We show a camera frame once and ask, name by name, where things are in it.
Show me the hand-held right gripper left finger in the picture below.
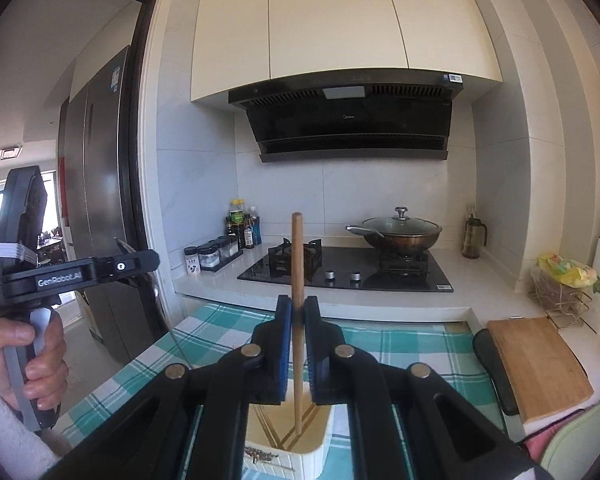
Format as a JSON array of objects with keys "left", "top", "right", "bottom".
[{"left": 45, "top": 294, "right": 295, "bottom": 480}]

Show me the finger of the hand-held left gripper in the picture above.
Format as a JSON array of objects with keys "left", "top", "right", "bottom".
[
  {"left": 124, "top": 271, "right": 155, "bottom": 295},
  {"left": 82, "top": 249, "right": 160, "bottom": 287}
]

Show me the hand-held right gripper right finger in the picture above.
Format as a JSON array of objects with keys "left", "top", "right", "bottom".
[{"left": 304, "top": 296, "right": 556, "bottom": 480}]

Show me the cream ribbed utensil holder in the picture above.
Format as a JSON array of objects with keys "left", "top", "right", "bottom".
[{"left": 242, "top": 402, "right": 336, "bottom": 480}]

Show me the person's left forearm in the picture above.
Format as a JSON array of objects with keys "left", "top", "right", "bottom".
[{"left": 0, "top": 360, "right": 61, "bottom": 480}]

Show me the person's left hand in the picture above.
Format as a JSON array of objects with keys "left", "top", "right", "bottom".
[{"left": 0, "top": 316, "right": 70, "bottom": 411}]

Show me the red hanging cloth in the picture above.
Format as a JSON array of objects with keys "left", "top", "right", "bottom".
[{"left": 59, "top": 156, "right": 68, "bottom": 220}]

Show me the grey refrigerator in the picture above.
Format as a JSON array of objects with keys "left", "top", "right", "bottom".
[{"left": 57, "top": 45, "right": 148, "bottom": 366}]

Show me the teal plaid tablecloth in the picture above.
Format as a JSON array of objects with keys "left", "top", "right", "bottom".
[{"left": 60, "top": 302, "right": 508, "bottom": 480}]

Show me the yellow-capped oil bottle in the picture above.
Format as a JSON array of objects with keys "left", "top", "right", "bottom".
[{"left": 229, "top": 199, "right": 246, "bottom": 248}]

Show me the black gas stove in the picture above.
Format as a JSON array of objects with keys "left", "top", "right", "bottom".
[{"left": 237, "top": 238, "right": 454, "bottom": 292}]

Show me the blue-label sauce bottle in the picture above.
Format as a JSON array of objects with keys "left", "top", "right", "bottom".
[{"left": 245, "top": 206, "right": 262, "bottom": 250}]

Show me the dark wok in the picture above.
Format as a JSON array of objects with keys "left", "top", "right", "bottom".
[{"left": 346, "top": 215, "right": 443, "bottom": 256}]

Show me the glass wok lid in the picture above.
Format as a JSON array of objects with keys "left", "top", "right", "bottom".
[{"left": 362, "top": 206, "right": 442, "bottom": 236}]

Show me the black padded bar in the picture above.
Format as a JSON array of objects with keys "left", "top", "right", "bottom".
[{"left": 472, "top": 329, "right": 521, "bottom": 417}]

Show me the brown glass pitcher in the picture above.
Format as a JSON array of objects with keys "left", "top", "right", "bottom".
[{"left": 462, "top": 203, "right": 488, "bottom": 260}]

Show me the wooden cutting board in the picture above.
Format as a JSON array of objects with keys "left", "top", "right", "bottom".
[{"left": 486, "top": 317, "right": 595, "bottom": 423}]

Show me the pink cutting board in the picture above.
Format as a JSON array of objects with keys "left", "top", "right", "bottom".
[{"left": 522, "top": 407, "right": 586, "bottom": 461}]

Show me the black range hood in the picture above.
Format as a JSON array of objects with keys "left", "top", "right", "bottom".
[{"left": 228, "top": 71, "right": 465, "bottom": 163}]

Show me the green cutting board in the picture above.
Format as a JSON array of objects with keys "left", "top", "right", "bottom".
[{"left": 540, "top": 400, "right": 600, "bottom": 480}]

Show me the yellow-green plastic bag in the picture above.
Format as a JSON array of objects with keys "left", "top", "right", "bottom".
[{"left": 537, "top": 252, "right": 600, "bottom": 296}]

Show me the wire basket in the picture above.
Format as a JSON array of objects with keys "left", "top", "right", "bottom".
[{"left": 529, "top": 267, "right": 596, "bottom": 330}]

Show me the cream wall cabinet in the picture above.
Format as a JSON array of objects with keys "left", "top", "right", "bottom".
[{"left": 190, "top": 0, "right": 503, "bottom": 108}]

